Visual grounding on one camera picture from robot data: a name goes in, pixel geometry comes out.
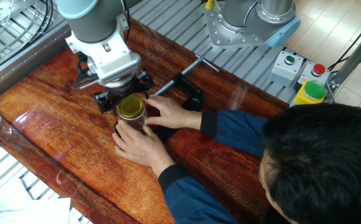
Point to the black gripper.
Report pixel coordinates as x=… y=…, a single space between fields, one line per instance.
x=126 y=91

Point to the yellow metal jar lid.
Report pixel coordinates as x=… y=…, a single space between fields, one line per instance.
x=131 y=106

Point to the left forearm blue sleeve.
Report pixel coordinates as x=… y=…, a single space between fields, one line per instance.
x=193 y=199

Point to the right forearm blue sleeve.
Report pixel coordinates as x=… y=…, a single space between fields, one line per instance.
x=236 y=130

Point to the person's right hand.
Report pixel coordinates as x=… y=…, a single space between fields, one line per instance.
x=174 y=116

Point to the person's left hand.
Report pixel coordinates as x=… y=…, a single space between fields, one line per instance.
x=141 y=149

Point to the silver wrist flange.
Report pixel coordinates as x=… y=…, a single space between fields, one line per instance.
x=119 y=85

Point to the white wrist housing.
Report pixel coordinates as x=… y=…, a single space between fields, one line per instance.
x=115 y=59

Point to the black iron C-clamp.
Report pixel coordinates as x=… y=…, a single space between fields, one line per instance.
x=193 y=93

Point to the silver robot mounting plate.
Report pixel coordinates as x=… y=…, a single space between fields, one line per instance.
x=218 y=31

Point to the white paper sheets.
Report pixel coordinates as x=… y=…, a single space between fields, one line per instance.
x=43 y=211

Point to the perforated aluminium plate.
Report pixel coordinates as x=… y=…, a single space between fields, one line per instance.
x=0 y=7

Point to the grey box small green button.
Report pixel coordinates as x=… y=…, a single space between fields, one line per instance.
x=284 y=70

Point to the yellow box big green button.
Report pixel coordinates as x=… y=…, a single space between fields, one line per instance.
x=308 y=95

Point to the grey box red button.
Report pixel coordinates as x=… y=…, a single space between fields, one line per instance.
x=319 y=69

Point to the dark haired person's head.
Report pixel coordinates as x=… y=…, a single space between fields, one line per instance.
x=323 y=161

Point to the aluminium frame post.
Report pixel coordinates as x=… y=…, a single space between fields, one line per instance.
x=354 y=56

